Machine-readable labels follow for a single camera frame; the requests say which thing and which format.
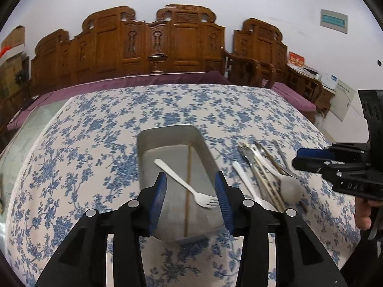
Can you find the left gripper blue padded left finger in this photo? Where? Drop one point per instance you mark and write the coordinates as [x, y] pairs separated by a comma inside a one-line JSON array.
[[80, 260]]

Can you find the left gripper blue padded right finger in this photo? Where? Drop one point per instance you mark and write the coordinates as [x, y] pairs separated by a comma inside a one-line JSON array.
[[301, 259]]

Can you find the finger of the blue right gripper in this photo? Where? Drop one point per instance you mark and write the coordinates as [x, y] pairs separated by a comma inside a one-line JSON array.
[[314, 153]]

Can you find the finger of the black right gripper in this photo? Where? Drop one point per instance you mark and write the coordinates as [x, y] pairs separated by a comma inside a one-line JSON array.
[[317, 165]]

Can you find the white plastic spoon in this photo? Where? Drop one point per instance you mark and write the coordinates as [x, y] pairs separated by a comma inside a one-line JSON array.
[[284, 182]]

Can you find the light bamboo chopstick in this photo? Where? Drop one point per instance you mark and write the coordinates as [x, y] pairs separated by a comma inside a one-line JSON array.
[[268, 173]]

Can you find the metal fork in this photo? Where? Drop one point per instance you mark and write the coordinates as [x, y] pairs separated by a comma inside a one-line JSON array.
[[248, 155]]

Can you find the white plastic knife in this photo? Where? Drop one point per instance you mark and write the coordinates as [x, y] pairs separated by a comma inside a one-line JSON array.
[[243, 176]]

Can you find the white plastic fork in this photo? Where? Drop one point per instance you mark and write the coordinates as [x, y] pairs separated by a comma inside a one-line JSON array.
[[203, 200]]

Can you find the person's right hand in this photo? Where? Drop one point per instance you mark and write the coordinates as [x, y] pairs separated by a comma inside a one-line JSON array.
[[363, 210]]

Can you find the small metal spoon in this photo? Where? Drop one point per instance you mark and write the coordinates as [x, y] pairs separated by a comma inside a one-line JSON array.
[[280, 152]]

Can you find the purple armchair cushion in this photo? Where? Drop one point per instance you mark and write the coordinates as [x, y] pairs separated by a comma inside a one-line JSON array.
[[292, 97]]

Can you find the wooden side table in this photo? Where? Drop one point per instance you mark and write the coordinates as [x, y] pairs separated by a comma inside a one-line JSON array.
[[310, 88]]

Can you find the red box on side table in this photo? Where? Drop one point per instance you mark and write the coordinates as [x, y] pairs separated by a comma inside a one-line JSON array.
[[295, 59]]

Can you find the blue floral tablecloth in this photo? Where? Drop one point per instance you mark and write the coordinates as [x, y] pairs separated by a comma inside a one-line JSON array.
[[87, 158]]

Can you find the carved wooden armchair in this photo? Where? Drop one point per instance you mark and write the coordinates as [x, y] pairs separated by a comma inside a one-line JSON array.
[[262, 42]]

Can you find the metal rectangular tray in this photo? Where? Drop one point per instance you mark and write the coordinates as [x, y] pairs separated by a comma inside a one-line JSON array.
[[190, 210]]

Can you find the purple sofa cushion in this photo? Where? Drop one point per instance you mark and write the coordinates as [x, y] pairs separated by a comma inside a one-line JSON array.
[[209, 77]]

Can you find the stacked cardboard boxes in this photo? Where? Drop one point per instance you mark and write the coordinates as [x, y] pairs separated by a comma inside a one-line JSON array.
[[14, 62]]

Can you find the carved wooden sofa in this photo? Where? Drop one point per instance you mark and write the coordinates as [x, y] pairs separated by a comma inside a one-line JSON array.
[[183, 38]]

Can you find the white wall cabinet door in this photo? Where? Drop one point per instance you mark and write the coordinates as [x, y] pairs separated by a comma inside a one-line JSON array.
[[342, 101]]

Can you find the grey wall electrical panel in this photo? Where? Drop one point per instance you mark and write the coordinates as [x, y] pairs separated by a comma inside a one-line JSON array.
[[334, 20]]

